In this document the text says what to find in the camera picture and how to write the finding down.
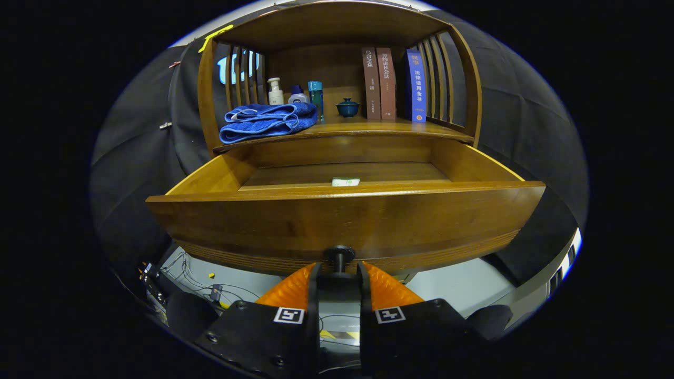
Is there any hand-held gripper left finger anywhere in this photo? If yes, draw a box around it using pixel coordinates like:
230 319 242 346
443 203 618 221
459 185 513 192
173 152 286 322
194 262 321 379

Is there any wooden drawer with black knob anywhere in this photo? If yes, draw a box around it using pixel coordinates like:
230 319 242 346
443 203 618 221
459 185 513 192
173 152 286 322
146 137 547 278

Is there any dark brown book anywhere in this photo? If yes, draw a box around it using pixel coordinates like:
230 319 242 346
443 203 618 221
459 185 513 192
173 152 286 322
362 47 381 121

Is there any wooden cabinet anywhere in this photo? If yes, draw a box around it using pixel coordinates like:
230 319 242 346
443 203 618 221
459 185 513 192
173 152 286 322
197 0 483 158

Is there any wooden countertop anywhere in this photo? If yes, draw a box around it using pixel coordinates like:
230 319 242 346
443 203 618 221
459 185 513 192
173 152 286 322
213 116 474 153

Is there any reddish brown book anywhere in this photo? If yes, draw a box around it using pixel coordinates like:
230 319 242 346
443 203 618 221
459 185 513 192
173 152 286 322
376 47 397 121

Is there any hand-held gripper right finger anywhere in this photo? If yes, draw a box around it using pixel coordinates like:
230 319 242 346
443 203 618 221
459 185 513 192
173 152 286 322
358 262 477 378

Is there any blue book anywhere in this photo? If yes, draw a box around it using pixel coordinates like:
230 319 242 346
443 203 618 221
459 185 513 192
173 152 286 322
404 49 427 123

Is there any dark teal lidded teacup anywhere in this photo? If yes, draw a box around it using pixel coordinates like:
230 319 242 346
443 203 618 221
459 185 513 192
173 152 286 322
336 97 361 118

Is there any teal glass bottle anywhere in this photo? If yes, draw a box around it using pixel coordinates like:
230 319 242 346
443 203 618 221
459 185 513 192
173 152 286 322
308 81 324 123

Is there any blue folded towel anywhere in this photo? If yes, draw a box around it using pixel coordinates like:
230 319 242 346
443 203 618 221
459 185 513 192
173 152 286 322
219 102 319 145

